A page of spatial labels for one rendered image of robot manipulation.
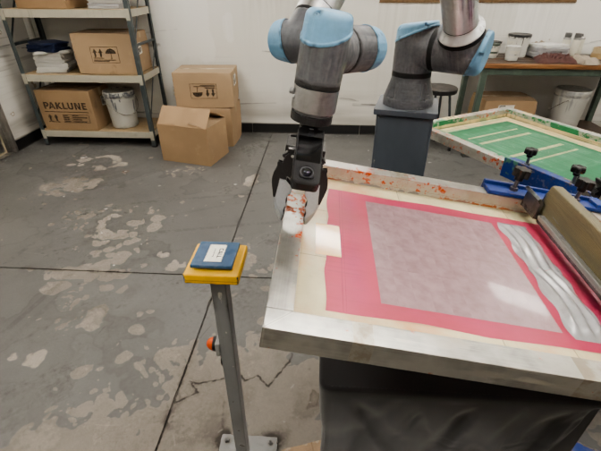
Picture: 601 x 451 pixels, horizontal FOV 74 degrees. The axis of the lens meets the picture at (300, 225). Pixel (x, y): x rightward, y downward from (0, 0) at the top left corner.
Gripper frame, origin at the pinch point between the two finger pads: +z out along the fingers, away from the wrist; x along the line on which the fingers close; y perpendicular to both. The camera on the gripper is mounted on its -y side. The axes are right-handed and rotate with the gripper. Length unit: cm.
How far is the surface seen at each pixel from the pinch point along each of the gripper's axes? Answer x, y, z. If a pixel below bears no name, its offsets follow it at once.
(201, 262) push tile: 19.2, 7.8, 21.1
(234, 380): 9, 10, 65
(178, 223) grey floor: 80, 177, 130
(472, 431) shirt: -38, -22, 25
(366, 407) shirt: -18.2, -21.9, 22.7
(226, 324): 12.4, 9.7, 42.3
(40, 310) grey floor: 125, 85, 137
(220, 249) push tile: 16.1, 13.4, 20.6
